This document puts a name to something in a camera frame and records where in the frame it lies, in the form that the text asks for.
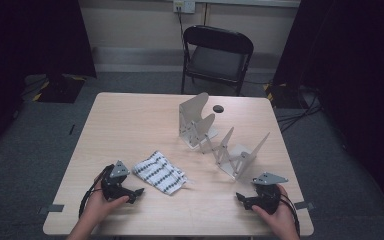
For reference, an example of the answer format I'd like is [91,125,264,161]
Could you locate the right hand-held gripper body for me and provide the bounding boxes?
[252,172,289,215]

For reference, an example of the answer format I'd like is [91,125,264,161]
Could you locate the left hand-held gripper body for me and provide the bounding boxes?
[100,160,138,201]

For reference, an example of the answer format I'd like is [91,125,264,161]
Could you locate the white cloth with dark diamonds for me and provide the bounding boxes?
[132,150,188,196]

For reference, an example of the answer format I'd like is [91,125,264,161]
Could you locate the grey metal expandable book rack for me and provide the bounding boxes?
[178,92,271,181]

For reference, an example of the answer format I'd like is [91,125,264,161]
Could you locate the person's left hand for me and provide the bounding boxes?
[85,175,130,224]

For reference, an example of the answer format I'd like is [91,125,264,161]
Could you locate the person's right hand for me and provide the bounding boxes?
[251,184,300,235]

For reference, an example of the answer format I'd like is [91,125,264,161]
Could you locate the grey tape strip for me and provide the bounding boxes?
[38,203,65,215]
[293,201,314,211]

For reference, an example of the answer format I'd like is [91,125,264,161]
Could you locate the black stand base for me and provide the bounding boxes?
[31,73,87,104]
[263,82,302,109]

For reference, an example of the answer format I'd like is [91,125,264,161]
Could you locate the black folding chair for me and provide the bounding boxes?
[180,25,255,97]

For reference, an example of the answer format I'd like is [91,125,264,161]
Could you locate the dark curtain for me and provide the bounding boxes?
[0,0,97,158]
[272,0,384,214]

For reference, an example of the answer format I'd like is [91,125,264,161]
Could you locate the right hand-held gripper black cable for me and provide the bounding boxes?
[279,192,302,238]

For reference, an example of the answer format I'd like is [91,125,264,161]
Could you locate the hand-held gripper black cable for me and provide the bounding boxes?
[78,164,111,219]
[279,192,302,238]

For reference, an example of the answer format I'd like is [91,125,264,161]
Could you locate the left hand-held gripper black cable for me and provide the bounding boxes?
[78,164,111,219]

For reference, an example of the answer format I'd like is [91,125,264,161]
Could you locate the black floor cables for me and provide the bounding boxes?
[276,85,323,133]

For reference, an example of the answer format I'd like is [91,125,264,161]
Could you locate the black power cable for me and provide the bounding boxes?
[177,6,188,51]

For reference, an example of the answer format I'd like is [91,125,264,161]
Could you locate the white wall socket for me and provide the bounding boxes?
[173,0,196,14]

